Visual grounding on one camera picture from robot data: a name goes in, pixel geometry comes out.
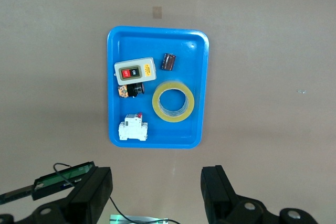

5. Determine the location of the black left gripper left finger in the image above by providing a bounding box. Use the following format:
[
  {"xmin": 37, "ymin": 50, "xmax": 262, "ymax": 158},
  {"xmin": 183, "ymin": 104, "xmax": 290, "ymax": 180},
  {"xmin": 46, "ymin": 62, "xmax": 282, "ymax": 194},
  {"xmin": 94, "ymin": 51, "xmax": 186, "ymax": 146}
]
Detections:
[{"xmin": 0, "ymin": 166, "xmax": 113, "ymax": 224}]

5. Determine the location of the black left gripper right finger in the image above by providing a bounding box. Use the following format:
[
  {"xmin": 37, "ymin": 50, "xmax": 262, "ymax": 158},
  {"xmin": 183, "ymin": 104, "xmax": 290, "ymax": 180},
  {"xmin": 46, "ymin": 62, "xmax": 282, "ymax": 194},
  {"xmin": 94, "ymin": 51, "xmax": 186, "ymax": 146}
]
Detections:
[{"xmin": 201, "ymin": 165, "xmax": 318, "ymax": 224}]

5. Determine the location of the yellow tape roll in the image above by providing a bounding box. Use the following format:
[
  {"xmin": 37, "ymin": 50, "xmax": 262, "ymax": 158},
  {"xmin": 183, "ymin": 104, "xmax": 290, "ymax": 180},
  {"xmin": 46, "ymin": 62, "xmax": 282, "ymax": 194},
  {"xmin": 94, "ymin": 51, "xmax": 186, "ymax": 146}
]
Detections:
[{"xmin": 152, "ymin": 81, "xmax": 195, "ymax": 123}]

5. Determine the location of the green circuit board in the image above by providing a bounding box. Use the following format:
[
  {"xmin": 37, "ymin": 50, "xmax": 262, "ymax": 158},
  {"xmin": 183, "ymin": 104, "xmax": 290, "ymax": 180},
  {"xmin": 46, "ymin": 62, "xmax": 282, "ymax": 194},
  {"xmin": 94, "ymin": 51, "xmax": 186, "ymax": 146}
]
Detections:
[{"xmin": 0, "ymin": 161, "xmax": 96, "ymax": 205}]

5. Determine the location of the silver reflective plate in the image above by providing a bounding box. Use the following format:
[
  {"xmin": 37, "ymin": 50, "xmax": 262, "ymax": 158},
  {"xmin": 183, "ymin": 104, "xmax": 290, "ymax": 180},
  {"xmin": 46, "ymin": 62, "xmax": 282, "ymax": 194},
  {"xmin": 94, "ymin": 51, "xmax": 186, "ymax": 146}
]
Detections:
[{"xmin": 109, "ymin": 214, "xmax": 170, "ymax": 224}]

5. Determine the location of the white circuit breaker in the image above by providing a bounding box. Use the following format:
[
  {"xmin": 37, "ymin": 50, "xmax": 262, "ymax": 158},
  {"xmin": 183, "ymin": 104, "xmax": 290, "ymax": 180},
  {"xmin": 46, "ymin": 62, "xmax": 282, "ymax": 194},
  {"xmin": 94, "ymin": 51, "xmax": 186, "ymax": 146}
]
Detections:
[{"xmin": 118, "ymin": 112, "xmax": 149, "ymax": 142}]

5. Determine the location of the black orange push button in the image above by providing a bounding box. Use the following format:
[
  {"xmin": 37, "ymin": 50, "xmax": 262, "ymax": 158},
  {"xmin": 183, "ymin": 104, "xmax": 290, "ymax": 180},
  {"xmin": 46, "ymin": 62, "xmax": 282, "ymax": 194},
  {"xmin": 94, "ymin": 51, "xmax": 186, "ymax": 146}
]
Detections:
[{"xmin": 118, "ymin": 82, "xmax": 145, "ymax": 99}]

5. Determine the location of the dark brown capacitor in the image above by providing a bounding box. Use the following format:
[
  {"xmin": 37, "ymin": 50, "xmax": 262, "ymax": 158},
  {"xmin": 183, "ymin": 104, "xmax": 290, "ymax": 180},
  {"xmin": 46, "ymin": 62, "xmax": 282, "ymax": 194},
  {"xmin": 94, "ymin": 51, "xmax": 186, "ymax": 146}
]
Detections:
[{"xmin": 161, "ymin": 52, "xmax": 177, "ymax": 71}]

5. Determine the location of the blue plastic tray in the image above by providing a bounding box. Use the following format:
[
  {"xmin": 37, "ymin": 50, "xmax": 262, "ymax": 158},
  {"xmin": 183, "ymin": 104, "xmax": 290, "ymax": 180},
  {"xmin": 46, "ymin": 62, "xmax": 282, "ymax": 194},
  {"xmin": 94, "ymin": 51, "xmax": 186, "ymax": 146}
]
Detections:
[{"xmin": 107, "ymin": 26, "xmax": 210, "ymax": 149}]

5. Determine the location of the thin black gripper wire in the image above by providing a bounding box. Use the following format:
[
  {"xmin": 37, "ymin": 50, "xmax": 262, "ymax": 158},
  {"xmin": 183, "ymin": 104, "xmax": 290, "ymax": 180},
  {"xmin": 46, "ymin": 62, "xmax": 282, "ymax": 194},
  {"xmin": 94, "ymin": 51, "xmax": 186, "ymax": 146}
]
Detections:
[{"xmin": 53, "ymin": 163, "xmax": 182, "ymax": 224}]

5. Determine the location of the grey on-off switch box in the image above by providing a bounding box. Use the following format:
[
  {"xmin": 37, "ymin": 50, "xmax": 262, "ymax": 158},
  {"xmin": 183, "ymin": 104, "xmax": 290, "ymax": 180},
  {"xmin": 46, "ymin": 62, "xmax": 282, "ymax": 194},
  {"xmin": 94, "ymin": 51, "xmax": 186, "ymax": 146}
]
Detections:
[{"xmin": 113, "ymin": 57, "xmax": 158, "ymax": 86}]

